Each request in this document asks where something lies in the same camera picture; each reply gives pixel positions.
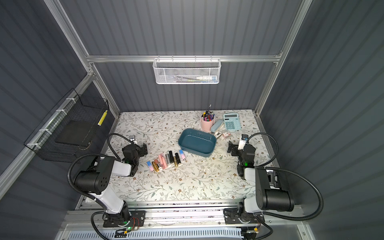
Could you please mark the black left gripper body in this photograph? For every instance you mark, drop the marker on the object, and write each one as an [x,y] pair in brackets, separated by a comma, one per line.
[141,150]

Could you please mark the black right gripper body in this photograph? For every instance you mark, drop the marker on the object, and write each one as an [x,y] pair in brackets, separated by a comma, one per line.
[234,148]

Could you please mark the pink lip gloss tube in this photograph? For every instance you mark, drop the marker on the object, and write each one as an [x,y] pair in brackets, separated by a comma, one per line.
[160,160]

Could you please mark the silver lipstick tube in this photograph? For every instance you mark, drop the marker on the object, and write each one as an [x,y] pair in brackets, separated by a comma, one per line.
[168,159]

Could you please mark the black mascara tube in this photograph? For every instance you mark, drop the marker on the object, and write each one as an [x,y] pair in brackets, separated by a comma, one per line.
[171,157]

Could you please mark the black gold lipstick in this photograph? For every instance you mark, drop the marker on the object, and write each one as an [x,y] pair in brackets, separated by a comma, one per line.
[177,158]

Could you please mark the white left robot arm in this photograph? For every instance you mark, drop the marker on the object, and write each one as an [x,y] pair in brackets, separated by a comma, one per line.
[94,181]

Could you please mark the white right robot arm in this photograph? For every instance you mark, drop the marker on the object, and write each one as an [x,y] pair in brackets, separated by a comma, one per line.
[271,188]

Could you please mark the blue pink lipstick left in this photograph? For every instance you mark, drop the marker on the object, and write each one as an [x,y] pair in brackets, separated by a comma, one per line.
[150,166]

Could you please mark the blue pink lipstick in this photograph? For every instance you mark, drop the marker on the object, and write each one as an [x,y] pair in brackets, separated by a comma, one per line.
[150,166]
[182,154]

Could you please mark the orange clear cap lipstick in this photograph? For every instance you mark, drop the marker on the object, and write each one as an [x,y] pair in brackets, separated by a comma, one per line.
[158,164]

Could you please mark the gold glitter lipstick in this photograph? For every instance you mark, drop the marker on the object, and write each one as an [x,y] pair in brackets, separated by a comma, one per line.
[156,168]

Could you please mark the teal plastic storage box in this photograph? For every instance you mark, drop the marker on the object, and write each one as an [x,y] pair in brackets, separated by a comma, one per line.
[197,142]

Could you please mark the blue pink lipstick right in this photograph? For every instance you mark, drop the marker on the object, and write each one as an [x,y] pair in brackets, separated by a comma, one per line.
[182,154]

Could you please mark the light blue calculator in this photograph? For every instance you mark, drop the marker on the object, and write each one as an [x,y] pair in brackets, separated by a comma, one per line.
[232,122]

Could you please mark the pink pen holder cup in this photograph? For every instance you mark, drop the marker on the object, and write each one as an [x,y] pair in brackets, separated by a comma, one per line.
[206,125]

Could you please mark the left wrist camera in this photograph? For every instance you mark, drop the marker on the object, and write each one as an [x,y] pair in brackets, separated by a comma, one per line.
[133,139]

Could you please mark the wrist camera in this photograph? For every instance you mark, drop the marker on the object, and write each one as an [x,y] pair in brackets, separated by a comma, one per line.
[133,139]
[243,141]

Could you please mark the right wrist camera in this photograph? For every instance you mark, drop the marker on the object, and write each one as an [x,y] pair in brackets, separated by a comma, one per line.
[243,141]

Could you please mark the black wire wall basket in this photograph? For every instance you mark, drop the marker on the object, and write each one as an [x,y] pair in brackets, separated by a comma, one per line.
[69,132]

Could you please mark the white wire mesh basket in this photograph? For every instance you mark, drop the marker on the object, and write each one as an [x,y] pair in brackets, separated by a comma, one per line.
[187,72]

